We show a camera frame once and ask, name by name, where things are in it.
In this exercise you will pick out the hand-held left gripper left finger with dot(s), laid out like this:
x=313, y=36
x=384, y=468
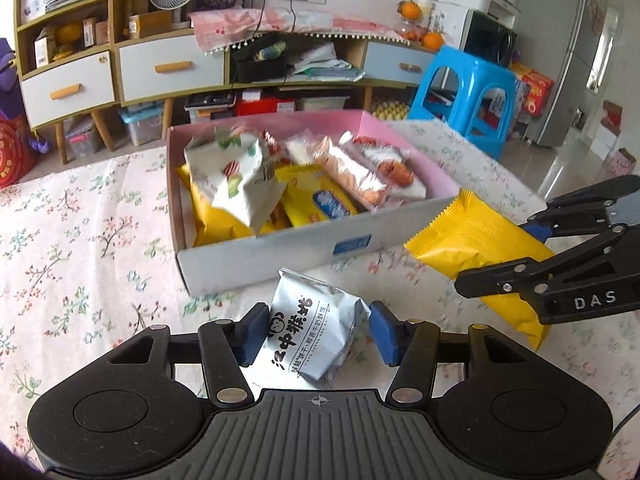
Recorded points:
x=252, y=335

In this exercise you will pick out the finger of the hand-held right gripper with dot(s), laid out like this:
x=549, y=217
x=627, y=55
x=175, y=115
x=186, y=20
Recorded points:
x=495, y=282
x=539, y=232

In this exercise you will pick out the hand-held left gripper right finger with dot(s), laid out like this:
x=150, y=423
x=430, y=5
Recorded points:
x=385, y=332

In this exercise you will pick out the plain yellow snack packet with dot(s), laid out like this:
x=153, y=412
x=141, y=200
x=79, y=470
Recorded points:
x=465, y=240

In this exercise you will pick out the white monkey print packet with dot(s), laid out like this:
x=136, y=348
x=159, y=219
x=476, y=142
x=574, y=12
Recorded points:
x=310, y=330

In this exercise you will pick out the pink lined cardboard box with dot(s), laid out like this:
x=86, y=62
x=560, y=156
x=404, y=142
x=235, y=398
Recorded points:
x=260, y=265

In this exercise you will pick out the large yellow biscuit packet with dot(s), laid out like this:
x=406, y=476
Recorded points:
x=215, y=220

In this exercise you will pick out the pink nut snack packet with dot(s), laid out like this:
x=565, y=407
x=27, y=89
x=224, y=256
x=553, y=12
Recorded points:
x=400, y=175

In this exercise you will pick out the yellow packet with blue print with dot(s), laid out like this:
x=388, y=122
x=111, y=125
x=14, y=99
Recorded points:
x=305, y=195

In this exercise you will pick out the white nut print packet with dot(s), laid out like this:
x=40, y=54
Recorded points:
x=235, y=175

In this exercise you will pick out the clear biscuit pack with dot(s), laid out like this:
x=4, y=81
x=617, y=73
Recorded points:
x=350, y=175

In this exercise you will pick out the red white carton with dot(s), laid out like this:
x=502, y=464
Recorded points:
x=612, y=117

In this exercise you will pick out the red orange snack carton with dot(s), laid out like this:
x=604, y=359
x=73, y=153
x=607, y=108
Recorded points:
x=531, y=89

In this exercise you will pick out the silver refrigerator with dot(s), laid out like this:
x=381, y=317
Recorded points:
x=560, y=60

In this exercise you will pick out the blue plastic stool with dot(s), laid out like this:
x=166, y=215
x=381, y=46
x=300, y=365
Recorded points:
x=465, y=67

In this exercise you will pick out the yellow egg tray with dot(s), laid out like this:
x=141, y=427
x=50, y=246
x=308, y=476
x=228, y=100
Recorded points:
x=392, y=110

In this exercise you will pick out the black microwave oven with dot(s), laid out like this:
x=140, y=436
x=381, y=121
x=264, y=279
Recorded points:
x=487, y=40

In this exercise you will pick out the orange fruit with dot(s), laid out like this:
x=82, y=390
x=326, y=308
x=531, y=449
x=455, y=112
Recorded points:
x=408, y=10
x=433, y=41

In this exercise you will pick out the white printer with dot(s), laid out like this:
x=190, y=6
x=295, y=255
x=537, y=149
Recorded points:
x=504, y=9

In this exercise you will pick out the white printed carton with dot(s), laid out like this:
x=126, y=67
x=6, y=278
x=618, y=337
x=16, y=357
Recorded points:
x=447, y=25

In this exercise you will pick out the red flat box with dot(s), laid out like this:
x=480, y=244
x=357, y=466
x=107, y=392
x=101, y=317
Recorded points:
x=265, y=102

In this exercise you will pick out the blue lidded storage bin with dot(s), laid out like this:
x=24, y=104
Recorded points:
x=142, y=127

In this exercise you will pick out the glass fruit bowl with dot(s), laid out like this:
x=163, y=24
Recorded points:
x=409, y=30

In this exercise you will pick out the clear plastic storage bin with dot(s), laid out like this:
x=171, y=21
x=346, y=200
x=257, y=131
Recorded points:
x=85, y=140

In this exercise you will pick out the pile of papers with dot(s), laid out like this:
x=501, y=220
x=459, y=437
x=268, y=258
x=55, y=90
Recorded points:
x=320, y=60

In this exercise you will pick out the wooden drawer cabinet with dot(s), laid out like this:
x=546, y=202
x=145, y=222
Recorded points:
x=170, y=67

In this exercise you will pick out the red cartoon face barrel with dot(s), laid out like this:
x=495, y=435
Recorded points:
x=12, y=155

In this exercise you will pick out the tall wooden shelf cabinet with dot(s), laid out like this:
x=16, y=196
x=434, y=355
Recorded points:
x=65, y=90

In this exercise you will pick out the pink floral cloth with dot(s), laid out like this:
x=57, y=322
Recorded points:
x=220, y=25

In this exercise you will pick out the brown cardboard box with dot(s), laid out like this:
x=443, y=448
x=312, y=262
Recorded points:
x=150, y=24

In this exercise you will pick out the small brown carton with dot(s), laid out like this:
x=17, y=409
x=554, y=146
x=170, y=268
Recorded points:
x=95, y=31

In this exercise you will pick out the yellow orange figurine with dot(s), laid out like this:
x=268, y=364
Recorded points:
x=67, y=40

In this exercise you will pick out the small white carton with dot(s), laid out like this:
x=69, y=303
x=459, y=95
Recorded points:
x=44, y=47

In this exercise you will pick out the purple plush toy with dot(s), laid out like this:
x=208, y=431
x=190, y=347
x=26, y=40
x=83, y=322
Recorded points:
x=10, y=70

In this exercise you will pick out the white product box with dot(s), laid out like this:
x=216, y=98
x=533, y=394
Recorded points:
x=34, y=2

